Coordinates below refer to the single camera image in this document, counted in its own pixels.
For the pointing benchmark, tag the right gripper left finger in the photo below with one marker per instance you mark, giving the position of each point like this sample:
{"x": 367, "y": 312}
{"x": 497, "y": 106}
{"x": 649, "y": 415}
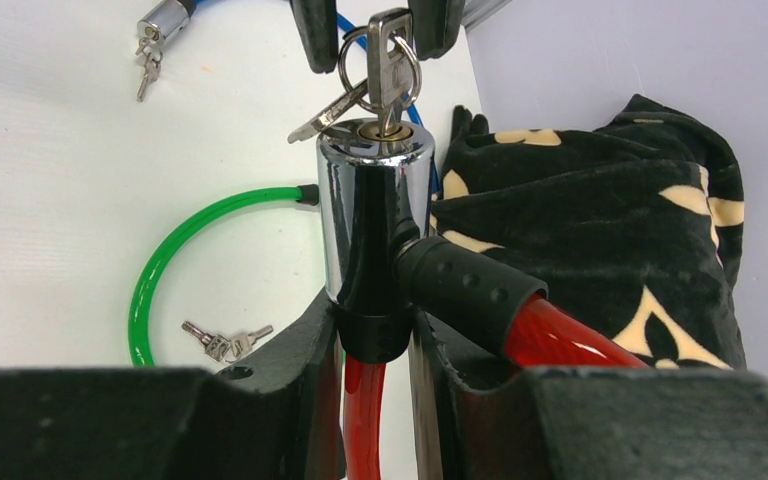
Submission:
{"x": 272, "y": 415}

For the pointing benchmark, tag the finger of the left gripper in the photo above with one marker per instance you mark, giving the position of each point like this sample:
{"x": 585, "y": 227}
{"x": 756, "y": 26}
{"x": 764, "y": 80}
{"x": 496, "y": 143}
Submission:
{"x": 436, "y": 26}
{"x": 316, "y": 22}

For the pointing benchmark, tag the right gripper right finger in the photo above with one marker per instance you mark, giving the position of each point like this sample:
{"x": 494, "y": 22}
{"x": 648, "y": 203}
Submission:
{"x": 477, "y": 416}

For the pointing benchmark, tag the red cable lock keys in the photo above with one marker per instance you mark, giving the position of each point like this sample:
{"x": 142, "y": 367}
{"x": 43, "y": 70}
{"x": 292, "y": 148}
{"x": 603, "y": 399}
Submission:
{"x": 393, "y": 82}

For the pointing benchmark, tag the red cable lock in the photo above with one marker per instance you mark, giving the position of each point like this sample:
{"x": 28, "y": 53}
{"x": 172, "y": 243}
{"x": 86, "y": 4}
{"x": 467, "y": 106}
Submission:
{"x": 384, "y": 267}

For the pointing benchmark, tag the green cable lock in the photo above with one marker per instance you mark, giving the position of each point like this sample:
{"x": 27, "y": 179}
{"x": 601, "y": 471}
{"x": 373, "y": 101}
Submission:
{"x": 140, "y": 307}

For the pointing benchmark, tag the black floral pillow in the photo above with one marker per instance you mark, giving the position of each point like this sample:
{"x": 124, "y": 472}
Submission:
{"x": 635, "y": 226}

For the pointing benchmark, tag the blue cable lock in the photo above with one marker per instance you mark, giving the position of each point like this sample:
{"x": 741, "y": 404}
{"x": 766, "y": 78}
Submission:
{"x": 377, "y": 65}

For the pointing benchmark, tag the blue cable lock keys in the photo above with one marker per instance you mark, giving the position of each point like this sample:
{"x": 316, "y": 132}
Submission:
{"x": 152, "y": 61}

